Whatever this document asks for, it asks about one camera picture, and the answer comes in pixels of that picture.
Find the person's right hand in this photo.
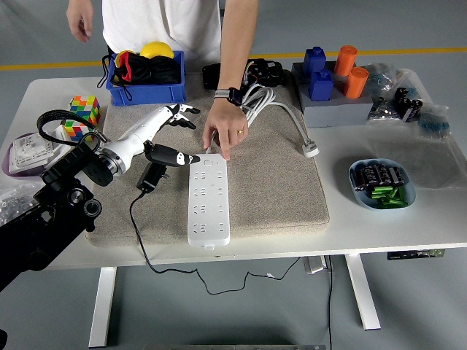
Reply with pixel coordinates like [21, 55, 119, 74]
[66, 0, 95, 44]

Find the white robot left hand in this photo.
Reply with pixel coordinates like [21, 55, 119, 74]
[103, 103, 201, 172]

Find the person's left hand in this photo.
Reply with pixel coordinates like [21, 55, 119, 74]
[202, 97, 250, 162]

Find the black plug with cord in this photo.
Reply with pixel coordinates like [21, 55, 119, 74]
[129, 161, 304, 296]

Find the white power strip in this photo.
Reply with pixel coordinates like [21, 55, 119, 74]
[187, 152, 231, 251]

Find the black wristwatch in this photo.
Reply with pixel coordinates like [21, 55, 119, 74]
[213, 86, 244, 107]

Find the blue plastic bin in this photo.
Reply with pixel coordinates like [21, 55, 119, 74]
[105, 50, 187, 107]

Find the multicolour puzzle cube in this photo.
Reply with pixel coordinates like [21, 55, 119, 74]
[60, 95, 101, 143]

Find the black electronic device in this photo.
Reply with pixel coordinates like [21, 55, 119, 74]
[201, 57, 287, 90]

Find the person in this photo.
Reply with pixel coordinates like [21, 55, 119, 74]
[101, 0, 229, 72]

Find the grey-brown mat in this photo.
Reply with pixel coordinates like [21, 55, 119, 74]
[84, 71, 331, 249]

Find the yellow ball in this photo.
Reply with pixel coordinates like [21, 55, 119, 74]
[139, 42, 175, 59]

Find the blue block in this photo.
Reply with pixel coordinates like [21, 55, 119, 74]
[302, 46, 327, 78]
[308, 69, 335, 102]

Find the grey block base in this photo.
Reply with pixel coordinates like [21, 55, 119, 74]
[291, 61, 375, 129]

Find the purple bowl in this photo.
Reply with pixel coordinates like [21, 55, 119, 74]
[1, 133, 48, 179]

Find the orange cylinder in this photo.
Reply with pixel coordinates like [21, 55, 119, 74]
[343, 66, 370, 100]
[333, 44, 358, 77]

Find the clear bag of metal screws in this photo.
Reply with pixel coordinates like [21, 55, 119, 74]
[0, 181, 47, 225]

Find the clear bag of dark parts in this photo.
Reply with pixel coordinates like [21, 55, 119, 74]
[366, 96, 402, 125]

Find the light blue bowl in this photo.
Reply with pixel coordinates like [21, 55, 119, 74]
[348, 157, 417, 211]

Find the clear bag of blue parts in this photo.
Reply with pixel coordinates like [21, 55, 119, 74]
[364, 62, 398, 96]
[415, 104, 452, 141]

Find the white table leg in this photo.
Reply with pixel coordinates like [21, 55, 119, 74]
[344, 254, 382, 332]
[88, 266, 117, 349]

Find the clear bag of black capacitors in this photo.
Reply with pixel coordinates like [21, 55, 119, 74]
[393, 86, 424, 121]

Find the large empty clear bag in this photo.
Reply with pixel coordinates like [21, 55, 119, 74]
[368, 69, 467, 189]

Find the black table control panel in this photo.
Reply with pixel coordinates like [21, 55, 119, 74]
[387, 249, 447, 261]

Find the black drawstring bag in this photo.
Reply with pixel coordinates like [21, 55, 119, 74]
[97, 50, 183, 101]

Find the white coiled power cord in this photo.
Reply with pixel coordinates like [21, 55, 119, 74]
[204, 83, 321, 158]

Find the silver metal bracket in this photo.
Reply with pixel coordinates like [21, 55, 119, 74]
[304, 256, 328, 275]

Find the thin black hanging cable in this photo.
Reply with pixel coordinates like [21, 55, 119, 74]
[326, 254, 335, 350]

